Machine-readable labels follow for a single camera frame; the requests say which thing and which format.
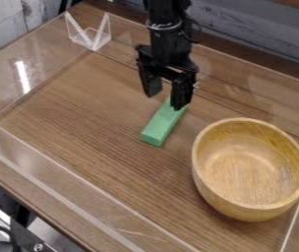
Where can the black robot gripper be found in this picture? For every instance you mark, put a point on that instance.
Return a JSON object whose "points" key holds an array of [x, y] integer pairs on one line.
{"points": [[164, 59]]}

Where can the green rectangular block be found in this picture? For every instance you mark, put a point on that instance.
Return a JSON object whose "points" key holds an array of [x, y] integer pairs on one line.
{"points": [[161, 124]]}

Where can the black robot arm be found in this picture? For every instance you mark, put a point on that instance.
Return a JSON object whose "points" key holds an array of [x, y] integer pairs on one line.
{"points": [[164, 11]]}

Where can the brown wooden bowl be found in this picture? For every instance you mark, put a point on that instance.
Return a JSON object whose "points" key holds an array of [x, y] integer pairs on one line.
{"points": [[244, 167]]}

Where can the clear acrylic corner bracket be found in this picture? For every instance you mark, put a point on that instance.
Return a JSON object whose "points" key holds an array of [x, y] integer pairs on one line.
{"points": [[90, 38]]}

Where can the black metal table bracket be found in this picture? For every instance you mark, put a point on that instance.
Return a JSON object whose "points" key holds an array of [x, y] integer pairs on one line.
{"points": [[38, 237]]}

